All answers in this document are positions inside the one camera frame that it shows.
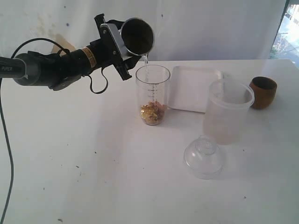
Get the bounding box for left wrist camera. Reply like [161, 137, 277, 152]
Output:
[100, 23, 127, 61]

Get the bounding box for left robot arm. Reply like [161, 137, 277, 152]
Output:
[0, 14, 152, 91]

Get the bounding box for stainless steel cup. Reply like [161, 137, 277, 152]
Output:
[120, 18, 155, 56]

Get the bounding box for white rectangular tray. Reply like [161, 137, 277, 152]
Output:
[168, 66, 223, 113]

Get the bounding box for clear shaker lid dome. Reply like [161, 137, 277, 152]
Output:
[183, 135, 224, 180]

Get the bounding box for window frame dark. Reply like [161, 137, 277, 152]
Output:
[268, 0, 290, 59]

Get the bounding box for clear graduated shaker cup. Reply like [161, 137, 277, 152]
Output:
[135, 65, 171, 122]

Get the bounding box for brown wooden cup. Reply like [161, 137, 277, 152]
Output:
[249, 77, 277, 110]

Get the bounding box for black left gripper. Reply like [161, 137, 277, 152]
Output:
[90, 14, 142, 81]

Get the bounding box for fruit pieces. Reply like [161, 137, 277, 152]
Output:
[140, 101, 167, 126]

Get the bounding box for translucent plastic container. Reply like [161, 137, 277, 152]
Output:
[203, 78, 255, 145]

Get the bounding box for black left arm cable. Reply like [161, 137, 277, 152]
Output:
[0, 37, 109, 224]

